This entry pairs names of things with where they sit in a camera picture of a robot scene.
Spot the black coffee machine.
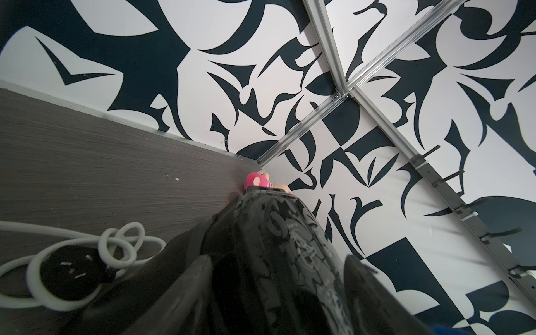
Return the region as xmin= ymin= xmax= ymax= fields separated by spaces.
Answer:
xmin=61 ymin=189 xmax=355 ymax=334

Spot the pink plush doll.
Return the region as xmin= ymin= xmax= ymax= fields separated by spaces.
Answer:
xmin=244 ymin=170 xmax=292 ymax=194

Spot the black power cable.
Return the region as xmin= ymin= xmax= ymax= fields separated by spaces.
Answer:
xmin=39 ymin=244 xmax=116 ymax=302

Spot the white power cable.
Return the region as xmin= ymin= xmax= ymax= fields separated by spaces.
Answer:
xmin=0 ymin=221 xmax=167 ymax=312

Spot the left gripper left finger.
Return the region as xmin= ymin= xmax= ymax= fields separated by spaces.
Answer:
xmin=123 ymin=255 xmax=213 ymax=334

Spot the aluminium cage frame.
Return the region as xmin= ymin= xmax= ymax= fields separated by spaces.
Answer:
xmin=257 ymin=1 xmax=464 ymax=168

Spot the blue cloth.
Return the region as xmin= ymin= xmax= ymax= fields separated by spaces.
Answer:
xmin=430 ymin=325 xmax=475 ymax=335

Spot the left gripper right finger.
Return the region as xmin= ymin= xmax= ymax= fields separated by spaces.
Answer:
xmin=343 ymin=255 xmax=432 ymax=335

